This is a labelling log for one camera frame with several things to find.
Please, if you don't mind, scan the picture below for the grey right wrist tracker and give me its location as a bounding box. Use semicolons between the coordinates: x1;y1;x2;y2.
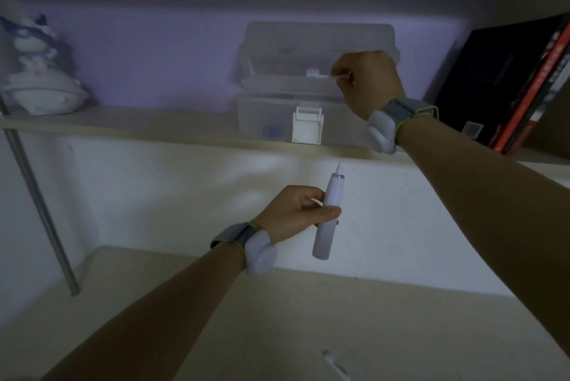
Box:
365;98;440;155

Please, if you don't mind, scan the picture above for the white toothbrush head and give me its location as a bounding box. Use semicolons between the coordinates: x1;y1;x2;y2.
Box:
305;67;352;80

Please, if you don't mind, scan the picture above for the white box latch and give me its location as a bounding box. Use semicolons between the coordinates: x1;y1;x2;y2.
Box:
292;101;325;145

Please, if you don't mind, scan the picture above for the white electric toothbrush handle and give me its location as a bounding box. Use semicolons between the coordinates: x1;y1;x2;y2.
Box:
312;162;346;260

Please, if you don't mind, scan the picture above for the blue white ceramic figurine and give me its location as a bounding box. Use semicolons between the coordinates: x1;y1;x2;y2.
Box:
0;13;90;116

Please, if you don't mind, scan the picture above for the person's left forearm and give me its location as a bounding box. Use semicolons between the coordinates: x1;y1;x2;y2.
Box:
42;245;246;381

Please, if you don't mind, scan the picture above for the grey wrist tracker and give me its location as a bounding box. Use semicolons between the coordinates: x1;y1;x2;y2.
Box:
210;222;278;277
365;98;440;155

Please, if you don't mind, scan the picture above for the red black book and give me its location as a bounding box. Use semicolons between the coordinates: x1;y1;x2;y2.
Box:
489;13;570;156

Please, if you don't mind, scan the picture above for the person's right hand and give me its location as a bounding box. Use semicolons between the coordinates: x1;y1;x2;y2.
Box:
330;50;406;121

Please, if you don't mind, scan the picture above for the grey left wrist tracker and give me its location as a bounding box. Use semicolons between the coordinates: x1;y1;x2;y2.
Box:
210;222;278;277

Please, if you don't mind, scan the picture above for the person's right forearm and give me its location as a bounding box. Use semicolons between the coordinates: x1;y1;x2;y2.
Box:
394;115;570;357

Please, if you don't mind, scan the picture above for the metal shelf pole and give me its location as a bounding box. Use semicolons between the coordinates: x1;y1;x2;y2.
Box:
0;96;82;297

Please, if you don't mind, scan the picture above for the wooden shelf board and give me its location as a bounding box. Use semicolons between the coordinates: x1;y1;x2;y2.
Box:
0;104;570;190

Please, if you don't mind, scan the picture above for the person's left hand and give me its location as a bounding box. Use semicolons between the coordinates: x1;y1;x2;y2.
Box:
251;185;342;245

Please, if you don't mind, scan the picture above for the clear plastic storage box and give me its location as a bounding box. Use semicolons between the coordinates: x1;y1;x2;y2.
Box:
235;21;401;147

